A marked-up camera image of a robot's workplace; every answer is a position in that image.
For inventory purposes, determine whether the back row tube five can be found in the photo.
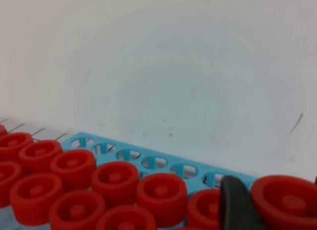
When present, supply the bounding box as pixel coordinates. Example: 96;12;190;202
50;149;97;191

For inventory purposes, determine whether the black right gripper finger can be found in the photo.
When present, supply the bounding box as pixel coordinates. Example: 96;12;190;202
218;176;266;230

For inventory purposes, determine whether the front row tube six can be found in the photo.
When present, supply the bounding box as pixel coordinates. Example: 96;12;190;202
49;190;106;230

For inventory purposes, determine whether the red capped test tube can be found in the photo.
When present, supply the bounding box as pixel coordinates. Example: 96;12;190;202
251;175;317;230

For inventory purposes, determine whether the front row tube four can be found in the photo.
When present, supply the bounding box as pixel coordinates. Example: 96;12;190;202
0;161;24;208

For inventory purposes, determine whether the blue test tube rack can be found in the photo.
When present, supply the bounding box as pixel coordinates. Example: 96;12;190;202
62;133;255;230

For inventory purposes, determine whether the front row tube five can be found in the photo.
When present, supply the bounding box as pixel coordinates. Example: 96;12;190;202
9;173;64;227

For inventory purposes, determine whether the back row tube eight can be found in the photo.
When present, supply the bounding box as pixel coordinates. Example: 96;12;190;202
187;188;220;230

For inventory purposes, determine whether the back row tube three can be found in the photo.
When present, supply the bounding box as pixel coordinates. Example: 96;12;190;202
0;132;34;161

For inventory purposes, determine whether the back row tube seven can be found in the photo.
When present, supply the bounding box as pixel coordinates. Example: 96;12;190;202
136;173;188;228

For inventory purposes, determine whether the back row tube six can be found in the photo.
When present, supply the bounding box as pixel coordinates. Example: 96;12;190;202
91;161;140;209

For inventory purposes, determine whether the back row tube two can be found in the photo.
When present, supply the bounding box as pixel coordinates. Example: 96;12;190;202
0;125;8;137

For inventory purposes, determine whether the front row tube seven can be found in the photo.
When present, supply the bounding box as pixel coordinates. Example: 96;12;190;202
96;205;157;230

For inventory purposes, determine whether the row tube four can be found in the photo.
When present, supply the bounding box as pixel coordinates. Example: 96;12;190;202
18;140;63;174
0;161;24;208

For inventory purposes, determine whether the row tube five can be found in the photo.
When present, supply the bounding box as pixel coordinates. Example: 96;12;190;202
50;149;97;191
9;173;64;227

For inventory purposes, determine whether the row tube seven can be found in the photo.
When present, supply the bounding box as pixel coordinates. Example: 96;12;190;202
136;173;188;228
96;205;157;230

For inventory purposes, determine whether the back row tube four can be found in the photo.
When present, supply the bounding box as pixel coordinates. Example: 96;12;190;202
18;140;63;174

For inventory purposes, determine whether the row tube six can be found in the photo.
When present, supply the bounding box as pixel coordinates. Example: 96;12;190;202
49;190;106;230
91;161;140;209

